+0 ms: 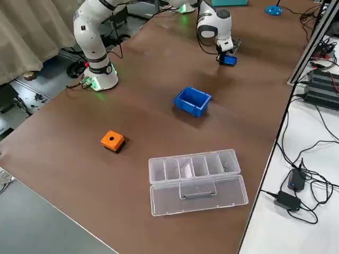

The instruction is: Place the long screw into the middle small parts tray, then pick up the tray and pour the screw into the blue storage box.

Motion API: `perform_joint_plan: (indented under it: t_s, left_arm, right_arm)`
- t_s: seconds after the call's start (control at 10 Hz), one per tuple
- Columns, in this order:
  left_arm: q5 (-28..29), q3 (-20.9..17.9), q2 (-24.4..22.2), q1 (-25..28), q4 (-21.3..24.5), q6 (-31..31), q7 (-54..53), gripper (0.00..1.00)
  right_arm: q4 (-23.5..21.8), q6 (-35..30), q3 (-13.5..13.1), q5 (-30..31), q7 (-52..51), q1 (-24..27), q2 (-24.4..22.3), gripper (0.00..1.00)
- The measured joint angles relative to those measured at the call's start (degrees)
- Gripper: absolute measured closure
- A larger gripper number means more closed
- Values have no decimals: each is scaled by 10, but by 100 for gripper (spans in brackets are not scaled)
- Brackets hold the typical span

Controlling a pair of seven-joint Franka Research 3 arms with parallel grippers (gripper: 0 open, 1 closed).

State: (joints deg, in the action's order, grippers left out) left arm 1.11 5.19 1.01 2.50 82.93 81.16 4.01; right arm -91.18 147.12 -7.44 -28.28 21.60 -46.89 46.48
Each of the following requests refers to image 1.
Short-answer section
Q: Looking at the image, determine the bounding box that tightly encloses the small blue parts tray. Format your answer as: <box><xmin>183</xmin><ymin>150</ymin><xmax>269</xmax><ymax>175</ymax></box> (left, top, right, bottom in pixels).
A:
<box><xmin>221</xmin><ymin>54</ymin><xmax>238</xmax><ymax>68</ymax></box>

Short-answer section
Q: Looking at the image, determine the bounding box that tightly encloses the teal plastic tray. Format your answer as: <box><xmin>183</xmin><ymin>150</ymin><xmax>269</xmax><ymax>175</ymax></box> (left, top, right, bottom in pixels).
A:
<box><xmin>211</xmin><ymin>0</ymin><xmax>249</xmax><ymax>7</ymax></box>

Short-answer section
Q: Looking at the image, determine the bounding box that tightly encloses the blue storage box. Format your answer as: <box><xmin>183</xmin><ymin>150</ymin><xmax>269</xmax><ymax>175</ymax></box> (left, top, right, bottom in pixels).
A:
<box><xmin>173</xmin><ymin>86</ymin><xmax>212</xmax><ymax>117</ymax></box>

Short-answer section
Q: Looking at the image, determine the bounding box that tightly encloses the orange push-button box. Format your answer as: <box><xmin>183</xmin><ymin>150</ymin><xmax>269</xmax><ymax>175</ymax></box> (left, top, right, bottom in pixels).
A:
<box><xmin>100</xmin><ymin>130</ymin><xmax>126</xmax><ymax>154</ymax></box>

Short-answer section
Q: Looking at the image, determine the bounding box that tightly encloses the blue desk lamp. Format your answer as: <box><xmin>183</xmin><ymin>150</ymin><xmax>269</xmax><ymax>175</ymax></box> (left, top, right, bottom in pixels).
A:
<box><xmin>265</xmin><ymin>0</ymin><xmax>283</xmax><ymax>16</ymax></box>

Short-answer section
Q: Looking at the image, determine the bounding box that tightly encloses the black ribbed power supply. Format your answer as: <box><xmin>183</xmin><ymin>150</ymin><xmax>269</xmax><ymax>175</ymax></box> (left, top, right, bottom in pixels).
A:
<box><xmin>303</xmin><ymin>69</ymin><xmax>339</xmax><ymax>109</ymax></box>

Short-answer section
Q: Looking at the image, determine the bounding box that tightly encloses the black power adapter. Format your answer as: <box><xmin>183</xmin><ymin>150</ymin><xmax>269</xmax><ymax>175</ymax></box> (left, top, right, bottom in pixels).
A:
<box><xmin>274</xmin><ymin>190</ymin><xmax>302</xmax><ymax>211</ymax></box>
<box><xmin>287</xmin><ymin>168</ymin><xmax>308</xmax><ymax>193</ymax></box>

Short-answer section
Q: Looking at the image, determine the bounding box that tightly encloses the clear plastic organizer case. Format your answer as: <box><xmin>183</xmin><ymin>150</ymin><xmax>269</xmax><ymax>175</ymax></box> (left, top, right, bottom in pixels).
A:
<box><xmin>148</xmin><ymin>149</ymin><xmax>249</xmax><ymax>217</ymax></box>

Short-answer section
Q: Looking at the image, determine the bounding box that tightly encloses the beige curtain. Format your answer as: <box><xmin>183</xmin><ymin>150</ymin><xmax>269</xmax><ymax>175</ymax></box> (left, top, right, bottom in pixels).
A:
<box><xmin>0</xmin><ymin>0</ymin><xmax>80</xmax><ymax>85</ymax></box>

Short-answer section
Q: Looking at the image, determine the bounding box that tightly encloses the aluminium frame post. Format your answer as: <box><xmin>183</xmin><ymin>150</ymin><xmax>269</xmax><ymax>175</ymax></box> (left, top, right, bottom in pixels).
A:
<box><xmin>288</xmin><ymin>0</ymin><xmax>336</xmax><ymax>85</ymax></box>

